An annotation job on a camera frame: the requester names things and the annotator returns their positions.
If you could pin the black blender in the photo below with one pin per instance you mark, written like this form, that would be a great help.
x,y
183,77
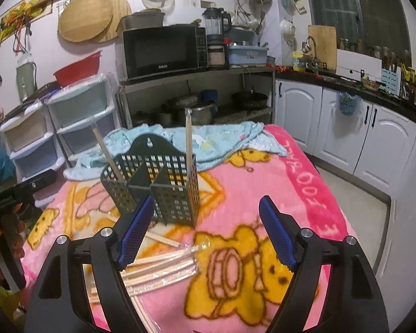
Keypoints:
x,y
215,27

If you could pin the yellow bottle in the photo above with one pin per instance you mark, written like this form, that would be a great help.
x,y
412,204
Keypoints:
x,y
299,63

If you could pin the blue hanging bag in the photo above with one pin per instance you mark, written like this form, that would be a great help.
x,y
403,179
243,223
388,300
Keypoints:
x,y
349,104

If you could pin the metal shelf unit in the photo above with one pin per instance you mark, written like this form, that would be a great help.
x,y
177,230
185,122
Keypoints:
x,y
194,81

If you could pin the round bamboo mat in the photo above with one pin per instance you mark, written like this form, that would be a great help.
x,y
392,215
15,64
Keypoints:
x,y
122,12

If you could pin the round bamboo board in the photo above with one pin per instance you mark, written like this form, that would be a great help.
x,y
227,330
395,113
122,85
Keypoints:
x,y
85,17

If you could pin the black microwave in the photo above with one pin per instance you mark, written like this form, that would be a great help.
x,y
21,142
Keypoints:
x,y
159,50

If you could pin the blue cup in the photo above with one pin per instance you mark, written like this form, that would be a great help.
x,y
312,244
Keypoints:
x,y
208,96

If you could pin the white kitchen cabinets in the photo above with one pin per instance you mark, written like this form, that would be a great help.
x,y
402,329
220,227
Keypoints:
x,y
378,142

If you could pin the red plastic basin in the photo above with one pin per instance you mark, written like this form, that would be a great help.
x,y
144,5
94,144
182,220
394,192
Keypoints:
x,y
78,69

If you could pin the person's left hand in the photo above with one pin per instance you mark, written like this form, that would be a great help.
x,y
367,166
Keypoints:
x,y
14,229

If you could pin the black pan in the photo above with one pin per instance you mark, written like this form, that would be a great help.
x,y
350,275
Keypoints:
x,y
249,100

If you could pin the wooden cutting board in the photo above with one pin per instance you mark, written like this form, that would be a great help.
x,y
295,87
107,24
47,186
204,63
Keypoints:
x,y
322,47

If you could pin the dark window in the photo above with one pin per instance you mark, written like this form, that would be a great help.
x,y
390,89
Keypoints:
x,y
360,10

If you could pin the black perforated utensil basket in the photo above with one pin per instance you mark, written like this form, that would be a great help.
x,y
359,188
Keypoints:
x,y
173,194

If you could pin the person's left forearm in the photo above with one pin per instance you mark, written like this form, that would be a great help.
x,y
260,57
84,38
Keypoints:
x,y
0,298

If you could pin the grey plastic tub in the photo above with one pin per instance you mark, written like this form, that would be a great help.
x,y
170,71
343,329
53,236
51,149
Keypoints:
x,y
142,19

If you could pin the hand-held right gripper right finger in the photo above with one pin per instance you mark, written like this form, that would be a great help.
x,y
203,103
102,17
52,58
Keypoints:
x,y
277,236

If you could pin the large metal pot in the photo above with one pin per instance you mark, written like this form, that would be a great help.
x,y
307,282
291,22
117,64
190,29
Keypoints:
x,y
199,112

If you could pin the blue dish rack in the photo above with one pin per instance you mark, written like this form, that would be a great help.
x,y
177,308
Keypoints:
x,y
246,55

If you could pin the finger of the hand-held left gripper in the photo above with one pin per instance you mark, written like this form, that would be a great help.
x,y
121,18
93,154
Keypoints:
x,y
38,180

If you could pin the beige-top plastic drawer unit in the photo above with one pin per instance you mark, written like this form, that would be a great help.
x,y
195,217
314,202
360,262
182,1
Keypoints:
x,y
27,135

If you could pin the pink printed blanket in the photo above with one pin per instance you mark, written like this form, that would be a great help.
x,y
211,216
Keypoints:
x,y
298,194

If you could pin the metal faucet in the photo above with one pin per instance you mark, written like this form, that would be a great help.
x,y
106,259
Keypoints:
x,y
312,47

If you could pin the pile of chopsticks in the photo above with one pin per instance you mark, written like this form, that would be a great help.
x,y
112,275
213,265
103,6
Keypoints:
x,y
166,267

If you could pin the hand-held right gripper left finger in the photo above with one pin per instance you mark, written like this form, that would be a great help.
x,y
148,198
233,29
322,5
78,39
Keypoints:
x,y
135,232

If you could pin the blue knife holder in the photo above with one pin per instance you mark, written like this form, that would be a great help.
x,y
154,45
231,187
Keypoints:
x,y
391,81

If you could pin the slanted food wall poster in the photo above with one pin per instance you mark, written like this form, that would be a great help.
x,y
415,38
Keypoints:
x,y
24,10

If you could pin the light blue printed cloth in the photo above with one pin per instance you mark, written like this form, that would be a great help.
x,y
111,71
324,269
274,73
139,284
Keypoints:
x,y
215,142

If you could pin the wooden chopstick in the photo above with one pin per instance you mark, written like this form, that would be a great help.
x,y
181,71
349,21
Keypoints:
x,y
189,138
105,152

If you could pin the white kettle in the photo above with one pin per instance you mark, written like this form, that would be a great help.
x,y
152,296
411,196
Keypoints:
x,y
287,27

